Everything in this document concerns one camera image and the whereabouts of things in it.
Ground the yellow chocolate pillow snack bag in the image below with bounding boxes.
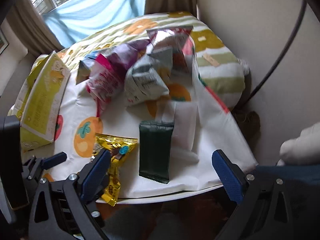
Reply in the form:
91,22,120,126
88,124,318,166
91,133,138,206

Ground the dark green snack packet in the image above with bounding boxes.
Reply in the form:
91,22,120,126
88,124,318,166
139,121,174,184

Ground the green cardboard snack box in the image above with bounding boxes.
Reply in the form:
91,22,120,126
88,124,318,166
10,51,71,152

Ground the white translucent snack packet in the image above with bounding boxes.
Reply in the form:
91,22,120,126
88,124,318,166
157,101,199,164

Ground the orange print white tablecloth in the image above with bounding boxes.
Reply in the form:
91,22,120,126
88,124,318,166
22,35,258,199

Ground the pink red snack bag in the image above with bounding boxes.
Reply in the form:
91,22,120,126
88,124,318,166
86,54,124,117

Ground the floral striped green quilt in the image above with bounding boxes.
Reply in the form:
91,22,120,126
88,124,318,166
30,11,251,111

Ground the purple snack bag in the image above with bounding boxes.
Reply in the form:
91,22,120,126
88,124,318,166
106,39,150,73

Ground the grey white snack bag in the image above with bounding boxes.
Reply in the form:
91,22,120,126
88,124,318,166
124,47,173,106

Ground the brown left curtain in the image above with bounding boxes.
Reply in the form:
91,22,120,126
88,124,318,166
6,0,64,57

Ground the red white chips bag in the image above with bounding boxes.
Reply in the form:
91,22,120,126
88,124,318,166
147,25,193,74

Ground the light blue window cloth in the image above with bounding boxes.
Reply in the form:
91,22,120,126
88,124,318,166
42,0,145,48

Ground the framed wall picture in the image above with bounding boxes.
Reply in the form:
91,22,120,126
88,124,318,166
0,29,9,55

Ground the black cable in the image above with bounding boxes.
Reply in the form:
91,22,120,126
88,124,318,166
246,0,308,104

